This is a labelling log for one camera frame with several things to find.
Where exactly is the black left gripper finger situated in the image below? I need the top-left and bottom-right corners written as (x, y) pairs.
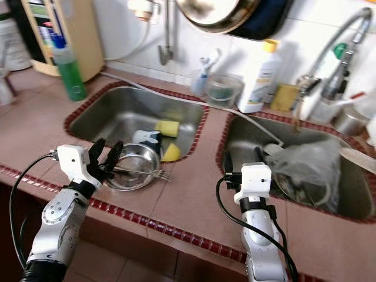
top-left (106, 142), bottom-right (124, 174)
top-left (89, 139), bottom-right (105, 168)

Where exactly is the round steel bowl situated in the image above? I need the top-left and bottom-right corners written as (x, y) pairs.
top-left (109, 144), bottom-right (160, 192)

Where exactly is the chrome kitchen faucet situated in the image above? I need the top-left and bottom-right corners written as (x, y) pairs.
top-left (294, 7), bottom-right (374, 121)

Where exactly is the steel sink basin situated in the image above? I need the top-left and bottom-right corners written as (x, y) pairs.
top-left (217, 112), bottom-right (376, 221)
top-left (65, 85), bottom-right (209, 164)

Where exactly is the clear plastic bag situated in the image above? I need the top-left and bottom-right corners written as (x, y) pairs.
top-left (264, 138), bottom-right (341, 206)

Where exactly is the steel fork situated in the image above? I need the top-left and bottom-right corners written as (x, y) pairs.
top-left (115, 167), bottom-right (174, 183)

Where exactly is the bright yellow sponge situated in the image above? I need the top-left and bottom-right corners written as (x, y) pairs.
top-left (156, 120), bottom-right (180, 139)

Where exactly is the mustard yellow sponge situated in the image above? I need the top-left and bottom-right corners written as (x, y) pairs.
top-left (269, 84), bottom-right (300, 112)

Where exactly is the white yellow-capped detergent bottle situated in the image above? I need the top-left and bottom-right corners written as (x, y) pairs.
top-left (237, 39), bottom-right (283, 114)

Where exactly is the green dish soap bottle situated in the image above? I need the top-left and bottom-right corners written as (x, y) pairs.
top-left (50, 18), bottom-right (89, 102)

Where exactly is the clear toothbrush cup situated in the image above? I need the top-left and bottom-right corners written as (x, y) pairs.
top-left (190, 68), bottom-right (211, 98)

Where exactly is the steel cup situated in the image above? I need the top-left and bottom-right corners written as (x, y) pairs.
top-left (332, 106), bottom-right (365, 137)

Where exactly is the cream spatula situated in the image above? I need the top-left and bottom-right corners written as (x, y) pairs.
top-left (338, 147), bottom-right (376, 177)

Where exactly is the blue white toothbrush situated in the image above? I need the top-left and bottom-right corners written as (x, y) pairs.
top-left (201, 48), bottom-right (224, 77)

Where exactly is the beige water ioniser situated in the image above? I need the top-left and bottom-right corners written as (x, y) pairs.
top-left (19, 0), bottom-right (103, 83)

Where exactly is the hanging black pan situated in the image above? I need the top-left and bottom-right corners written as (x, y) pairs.
top-left (229, 0), bottom-right (294, 41)

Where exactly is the hanging steel pan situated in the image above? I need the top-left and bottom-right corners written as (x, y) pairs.
top-left (176, 0), bottom-right (265, 34)

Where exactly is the beige valve knob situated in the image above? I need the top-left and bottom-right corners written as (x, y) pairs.
top-left (134, 0), bottom-right (158, 21)

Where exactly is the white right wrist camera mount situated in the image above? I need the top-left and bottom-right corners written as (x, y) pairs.
top-left (233, 163), bottom-right (272, 205)

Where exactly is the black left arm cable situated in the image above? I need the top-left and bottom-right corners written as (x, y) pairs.
top-left (9, 152), bottom-right (62, 271)

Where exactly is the white valve hose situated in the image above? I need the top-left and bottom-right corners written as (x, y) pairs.
top-left (103, 18), bottom-right (153, 62)

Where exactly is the chrome wall tap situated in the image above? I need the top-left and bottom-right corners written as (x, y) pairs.
top-left (157, 0), bottom-right (174, 66)

